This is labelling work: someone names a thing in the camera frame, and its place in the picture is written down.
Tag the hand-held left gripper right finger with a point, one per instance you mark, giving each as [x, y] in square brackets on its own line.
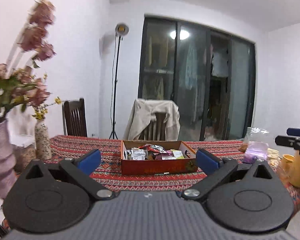
[207, 162]

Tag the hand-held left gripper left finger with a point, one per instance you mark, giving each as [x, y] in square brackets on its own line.
[89, 162]

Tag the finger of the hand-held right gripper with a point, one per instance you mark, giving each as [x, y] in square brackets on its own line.
[283, 140]
[296, 131]

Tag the red cardboard box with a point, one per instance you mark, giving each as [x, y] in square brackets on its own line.
[160, 167]

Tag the pile of snack packets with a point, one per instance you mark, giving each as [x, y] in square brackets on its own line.
[152, 152]

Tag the cream cloth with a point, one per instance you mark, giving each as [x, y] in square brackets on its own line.
[273, 156]

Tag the patterned red tablecloth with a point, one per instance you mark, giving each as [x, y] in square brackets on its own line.
[110, 150]

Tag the clear plastic bag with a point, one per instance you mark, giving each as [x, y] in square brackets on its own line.
[256, 135]

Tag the purple tissue pack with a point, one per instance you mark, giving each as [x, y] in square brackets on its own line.
[255, 152]

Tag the dark wooden chair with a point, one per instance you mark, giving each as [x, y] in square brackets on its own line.
[75, 120]
[155, 127]

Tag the small floral vase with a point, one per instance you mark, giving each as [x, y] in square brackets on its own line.
[43, 142]

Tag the patterned glass jar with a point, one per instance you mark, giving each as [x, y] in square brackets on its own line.
[26, 152]

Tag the black framed glass door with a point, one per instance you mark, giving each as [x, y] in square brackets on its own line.
[240, 92]

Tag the beige jacket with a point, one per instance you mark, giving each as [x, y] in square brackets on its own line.
[140, 120]

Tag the yellow flower sprigs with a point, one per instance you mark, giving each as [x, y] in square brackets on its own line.
[41, 113]

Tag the black floor lamp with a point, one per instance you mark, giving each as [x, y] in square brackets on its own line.
[116, 80]

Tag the large pink ceramic vase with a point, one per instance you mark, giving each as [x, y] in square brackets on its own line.
[1, 160]

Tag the light blue hanging shirt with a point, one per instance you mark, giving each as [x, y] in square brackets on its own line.
[193, 67]

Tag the white hanging garment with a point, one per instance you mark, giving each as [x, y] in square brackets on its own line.
[220, 63]

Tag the pink dried flowers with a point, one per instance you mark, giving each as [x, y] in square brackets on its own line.
[40, 35]

